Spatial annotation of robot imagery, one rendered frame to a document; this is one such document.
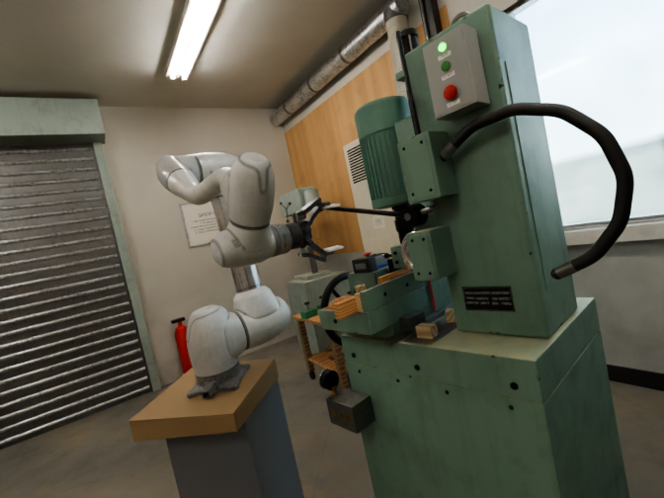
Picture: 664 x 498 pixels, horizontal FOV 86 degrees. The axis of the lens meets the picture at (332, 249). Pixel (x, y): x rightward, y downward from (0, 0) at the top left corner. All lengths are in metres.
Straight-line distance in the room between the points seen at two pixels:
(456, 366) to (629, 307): 1.60
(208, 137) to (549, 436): 3.91
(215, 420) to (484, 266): 0.88
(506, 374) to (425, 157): 0.50
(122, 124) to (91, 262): 1.33
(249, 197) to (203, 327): 0.59
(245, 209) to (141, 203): 3.08
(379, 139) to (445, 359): 0.62
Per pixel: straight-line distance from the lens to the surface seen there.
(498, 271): 0.90
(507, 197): 0.86
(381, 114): 1.10
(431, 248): 0.86
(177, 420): 1.30
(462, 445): 1.02
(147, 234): 3.87
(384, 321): 0.98
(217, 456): 1.38
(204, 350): 1.31
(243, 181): 0.85
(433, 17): 2.83
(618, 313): 2.42
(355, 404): 1.12
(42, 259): 3.82
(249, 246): 0.91
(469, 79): 0.85
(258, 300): 1.36
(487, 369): 0.87
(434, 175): 0.85
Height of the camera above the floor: 1.13
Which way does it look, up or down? 3 degrees down
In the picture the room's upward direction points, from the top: 12 degrees counter-clockwise
